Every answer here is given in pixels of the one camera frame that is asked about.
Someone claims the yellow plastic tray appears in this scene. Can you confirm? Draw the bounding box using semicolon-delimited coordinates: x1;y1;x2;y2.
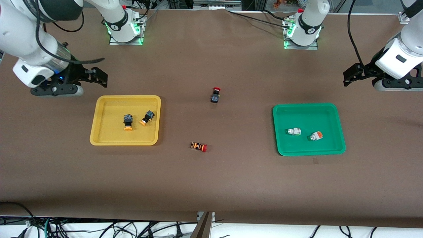
90;95;162;146

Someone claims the green plastic tray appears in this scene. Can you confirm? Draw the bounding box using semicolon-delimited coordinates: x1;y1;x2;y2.
273;103;346;156

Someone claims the red button orange-striped body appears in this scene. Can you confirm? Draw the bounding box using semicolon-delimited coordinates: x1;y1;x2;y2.
190;141;208;153

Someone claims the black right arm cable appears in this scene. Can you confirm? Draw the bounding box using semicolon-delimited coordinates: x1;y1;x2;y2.
35;0;105;64

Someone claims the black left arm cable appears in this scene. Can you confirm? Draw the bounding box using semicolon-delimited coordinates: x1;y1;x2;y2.
347;0;365;66

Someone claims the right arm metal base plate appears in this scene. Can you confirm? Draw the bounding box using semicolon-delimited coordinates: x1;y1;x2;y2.
109;13;147;46

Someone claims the black cable to arm base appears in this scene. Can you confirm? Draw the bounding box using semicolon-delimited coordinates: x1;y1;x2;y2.
226;9;286;28

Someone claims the black looped floor cable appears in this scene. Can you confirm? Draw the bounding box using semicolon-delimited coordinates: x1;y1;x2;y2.
0;201;37;238

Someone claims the aluminium frame rail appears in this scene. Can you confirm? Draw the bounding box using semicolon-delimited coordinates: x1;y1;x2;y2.
193;0;242;9

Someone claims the green floor cable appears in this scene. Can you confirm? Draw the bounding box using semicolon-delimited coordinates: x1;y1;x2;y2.
43;217;53;238

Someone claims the grey table support post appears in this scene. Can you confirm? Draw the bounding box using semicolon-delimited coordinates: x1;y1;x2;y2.
190;212;215;238

